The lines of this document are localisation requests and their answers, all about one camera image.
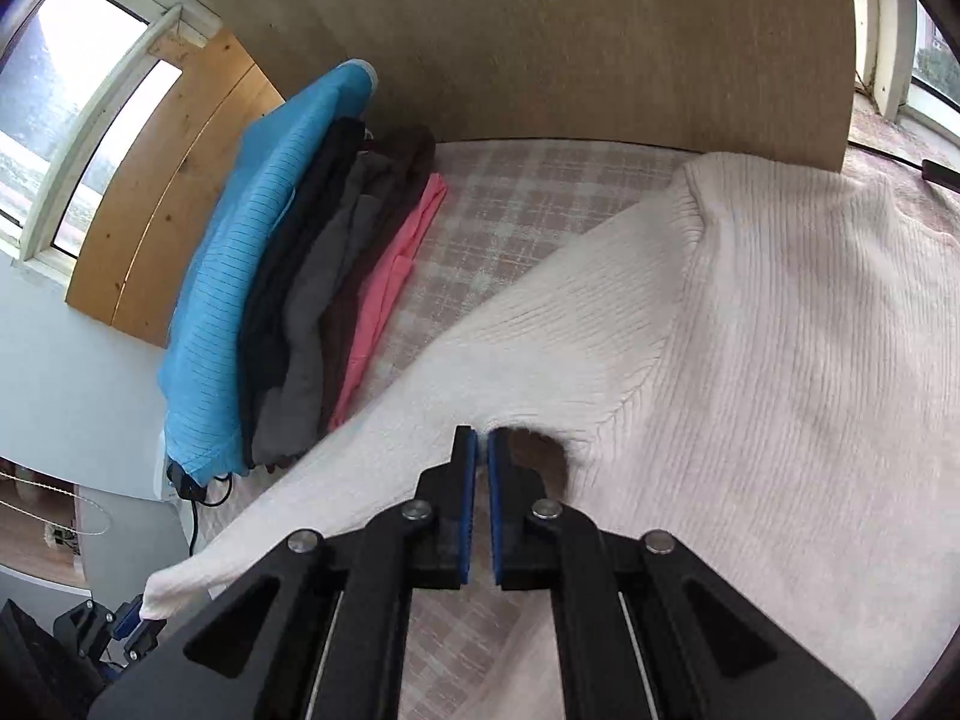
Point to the pink plaid blanket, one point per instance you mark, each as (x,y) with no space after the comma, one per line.
(525,195)

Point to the cream knit sweater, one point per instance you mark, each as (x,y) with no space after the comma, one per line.
(750,352)

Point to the grey folded garment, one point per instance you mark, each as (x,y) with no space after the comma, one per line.
(315,330)

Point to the blue folded garment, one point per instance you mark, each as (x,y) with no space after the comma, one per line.
(225,277)

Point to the light laminate board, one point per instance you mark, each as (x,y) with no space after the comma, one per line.
(562,37)

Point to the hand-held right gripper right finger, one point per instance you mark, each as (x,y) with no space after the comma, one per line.
(493,510)

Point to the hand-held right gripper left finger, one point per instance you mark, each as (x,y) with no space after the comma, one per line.
(469,510)

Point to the black folded garment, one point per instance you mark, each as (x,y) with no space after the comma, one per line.
(292,240)

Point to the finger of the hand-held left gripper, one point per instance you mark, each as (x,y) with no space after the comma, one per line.
(142,645)
(82,626)

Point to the pine wood board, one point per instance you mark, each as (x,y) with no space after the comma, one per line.
(165,202)

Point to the white window frame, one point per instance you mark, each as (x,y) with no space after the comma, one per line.
(97,124)

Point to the pink folded garment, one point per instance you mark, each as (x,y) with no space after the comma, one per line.
(390,277)

